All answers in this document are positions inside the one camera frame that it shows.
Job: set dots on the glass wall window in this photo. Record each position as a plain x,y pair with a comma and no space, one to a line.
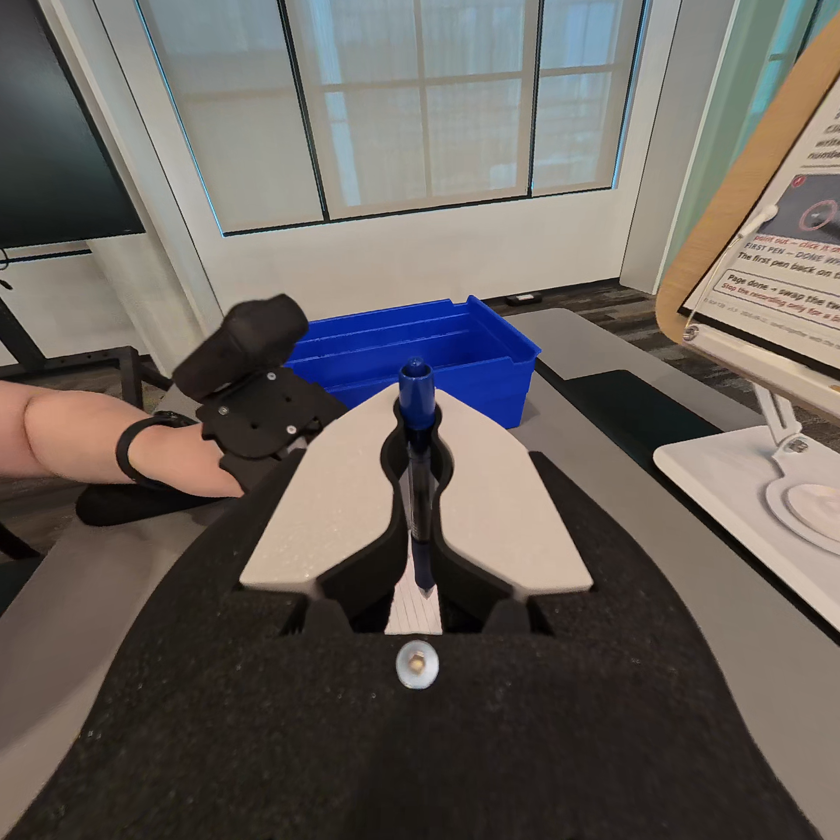
394,98

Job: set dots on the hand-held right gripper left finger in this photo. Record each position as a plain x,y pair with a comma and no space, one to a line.
315,512

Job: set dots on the black floor device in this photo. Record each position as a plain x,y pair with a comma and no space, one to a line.
523,298

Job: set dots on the white lined legal notepad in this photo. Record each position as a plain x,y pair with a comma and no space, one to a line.
410,617

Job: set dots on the person's left hand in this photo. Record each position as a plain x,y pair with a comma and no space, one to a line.
184,459

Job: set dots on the green tinted glass panel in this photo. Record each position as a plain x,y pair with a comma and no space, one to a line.
774,65

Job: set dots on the instruction board on stand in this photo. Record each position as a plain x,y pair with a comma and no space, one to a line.
722,485

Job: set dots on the blue plastic bin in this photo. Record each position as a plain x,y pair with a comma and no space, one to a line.
459,374

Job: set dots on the black metal monitor stand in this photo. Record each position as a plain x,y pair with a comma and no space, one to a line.
85,361

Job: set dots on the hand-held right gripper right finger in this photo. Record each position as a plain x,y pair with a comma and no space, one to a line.
512,518

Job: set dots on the blue retractable pen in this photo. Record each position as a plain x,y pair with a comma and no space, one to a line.
417,400

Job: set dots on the printed instruction sheet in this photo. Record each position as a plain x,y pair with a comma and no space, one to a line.
787,275

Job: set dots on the black wall monitor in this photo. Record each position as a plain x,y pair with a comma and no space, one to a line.
52,131

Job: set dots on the person's left forearm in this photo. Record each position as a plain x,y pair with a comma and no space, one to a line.
59,433

